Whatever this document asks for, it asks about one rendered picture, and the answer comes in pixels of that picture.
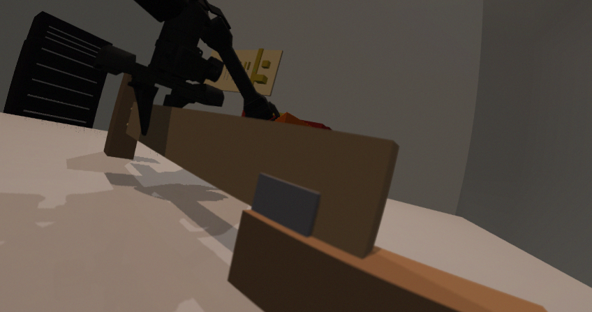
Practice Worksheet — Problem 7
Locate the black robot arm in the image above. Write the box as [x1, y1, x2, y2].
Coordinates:
[134, 0, 281, 121]

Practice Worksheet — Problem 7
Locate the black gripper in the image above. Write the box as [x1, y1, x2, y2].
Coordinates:
[93, 28, 225, 135]

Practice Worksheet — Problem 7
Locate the long brown wooden rail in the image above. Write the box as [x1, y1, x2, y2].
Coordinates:
[126, 102, 399, 259]

